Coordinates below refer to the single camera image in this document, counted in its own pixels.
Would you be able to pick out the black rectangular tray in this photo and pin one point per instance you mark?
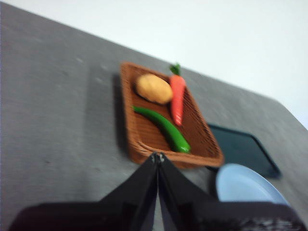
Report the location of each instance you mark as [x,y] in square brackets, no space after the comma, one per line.
[243,149]

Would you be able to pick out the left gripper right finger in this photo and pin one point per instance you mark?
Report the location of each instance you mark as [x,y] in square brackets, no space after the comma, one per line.
[192,214]

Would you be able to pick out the green pepper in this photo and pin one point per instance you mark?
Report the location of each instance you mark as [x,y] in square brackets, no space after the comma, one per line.
[168,127]

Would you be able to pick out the light blue round plate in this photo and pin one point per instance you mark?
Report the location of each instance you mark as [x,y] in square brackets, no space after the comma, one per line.
[243,185]

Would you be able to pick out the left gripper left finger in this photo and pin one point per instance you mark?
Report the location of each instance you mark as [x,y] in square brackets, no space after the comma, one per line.
[125,211]

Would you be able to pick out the orange carrot with green top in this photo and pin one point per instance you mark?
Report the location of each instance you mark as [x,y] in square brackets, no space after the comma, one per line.
[177,96]

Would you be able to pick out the brown wicker basket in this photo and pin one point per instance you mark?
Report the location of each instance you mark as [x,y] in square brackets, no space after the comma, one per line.
[195,132]

